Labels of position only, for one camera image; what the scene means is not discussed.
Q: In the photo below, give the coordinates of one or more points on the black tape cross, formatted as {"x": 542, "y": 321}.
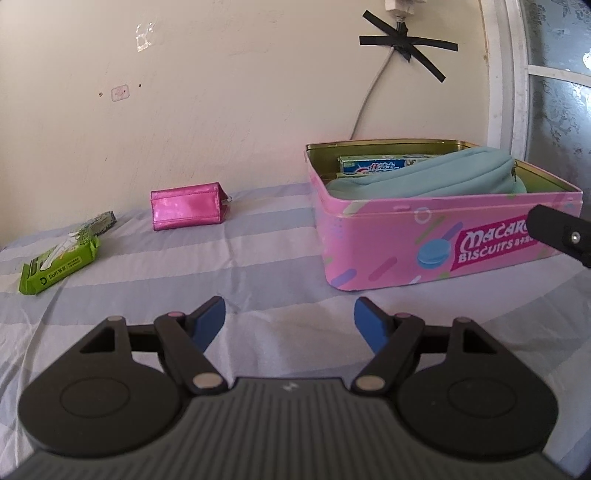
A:
{"x": 406, "y": 41}

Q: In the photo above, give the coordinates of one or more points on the clear tape remnant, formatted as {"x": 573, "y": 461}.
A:
{"x": 144, "y": 36}

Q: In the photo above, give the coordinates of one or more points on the striped bed sheet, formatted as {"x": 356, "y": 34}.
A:
{"x": 277, "y": 277}

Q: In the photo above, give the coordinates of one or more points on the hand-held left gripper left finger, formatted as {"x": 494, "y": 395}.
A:
{"x": 210, "y": 318}

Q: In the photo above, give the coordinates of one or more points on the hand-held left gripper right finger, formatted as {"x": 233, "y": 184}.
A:
{"x": 369, "y": 323}

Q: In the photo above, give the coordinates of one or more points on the teal fabric pencil pouch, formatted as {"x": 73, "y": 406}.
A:
{"x": 438, "y": 177}

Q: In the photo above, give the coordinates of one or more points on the white wall socket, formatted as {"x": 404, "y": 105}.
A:
{"x": 404, "y": 5}

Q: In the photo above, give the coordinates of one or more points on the shiny pink pouch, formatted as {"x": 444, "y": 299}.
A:
{"x": 184, "y": 207}

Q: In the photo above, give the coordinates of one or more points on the white framed window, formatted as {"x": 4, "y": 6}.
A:
{"x": 501, "y": 69}

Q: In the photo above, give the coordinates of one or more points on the green toothpaste box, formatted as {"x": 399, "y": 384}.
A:
{"x": 364, "y": 166}

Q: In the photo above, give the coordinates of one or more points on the pink-stained wall sticker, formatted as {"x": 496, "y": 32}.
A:
{"x": 120, "y": 92}

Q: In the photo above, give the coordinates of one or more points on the green tissue packet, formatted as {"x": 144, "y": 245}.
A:
{"x": 60, "y": 263}

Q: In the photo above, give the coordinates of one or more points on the pink biscuit tin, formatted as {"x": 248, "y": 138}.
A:
{"x": 383, "y": 249}

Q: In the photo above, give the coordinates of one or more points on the slim green patterned packet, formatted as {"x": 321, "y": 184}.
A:
{"x": 101, "y": 221}

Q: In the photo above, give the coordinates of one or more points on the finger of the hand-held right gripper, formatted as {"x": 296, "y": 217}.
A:
{"x": 554, "y": 228}

